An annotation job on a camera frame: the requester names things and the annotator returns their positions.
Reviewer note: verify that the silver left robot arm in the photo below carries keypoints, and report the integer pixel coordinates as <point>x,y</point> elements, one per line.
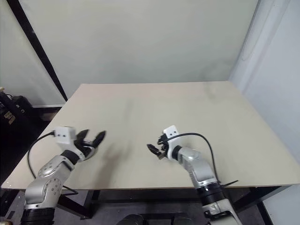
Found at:
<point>49,171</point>

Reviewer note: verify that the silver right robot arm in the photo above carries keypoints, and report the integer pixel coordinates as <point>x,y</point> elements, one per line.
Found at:
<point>194,161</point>

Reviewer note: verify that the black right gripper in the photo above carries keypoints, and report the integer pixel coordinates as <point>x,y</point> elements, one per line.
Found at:
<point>164,150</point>

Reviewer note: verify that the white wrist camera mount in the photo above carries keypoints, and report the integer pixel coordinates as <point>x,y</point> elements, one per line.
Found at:
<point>64,137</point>
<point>172,132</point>

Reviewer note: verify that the dark rounded shape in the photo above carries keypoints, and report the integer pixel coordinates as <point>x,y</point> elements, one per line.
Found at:
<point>131,220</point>
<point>182,219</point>

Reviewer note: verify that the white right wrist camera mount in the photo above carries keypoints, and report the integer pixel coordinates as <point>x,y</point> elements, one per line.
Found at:
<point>172,132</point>

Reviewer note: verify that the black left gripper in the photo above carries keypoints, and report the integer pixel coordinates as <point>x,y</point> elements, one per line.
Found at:
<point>82,144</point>

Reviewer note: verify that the black slanted frame strip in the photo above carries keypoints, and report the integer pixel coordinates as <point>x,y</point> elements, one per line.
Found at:
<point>39,51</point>

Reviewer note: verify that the black equipment case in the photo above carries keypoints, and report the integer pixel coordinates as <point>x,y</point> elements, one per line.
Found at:
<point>16,112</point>

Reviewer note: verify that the black table frame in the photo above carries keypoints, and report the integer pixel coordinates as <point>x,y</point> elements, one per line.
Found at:
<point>140,195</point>

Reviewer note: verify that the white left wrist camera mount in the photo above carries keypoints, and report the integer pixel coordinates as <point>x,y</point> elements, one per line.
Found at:
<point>64,137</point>

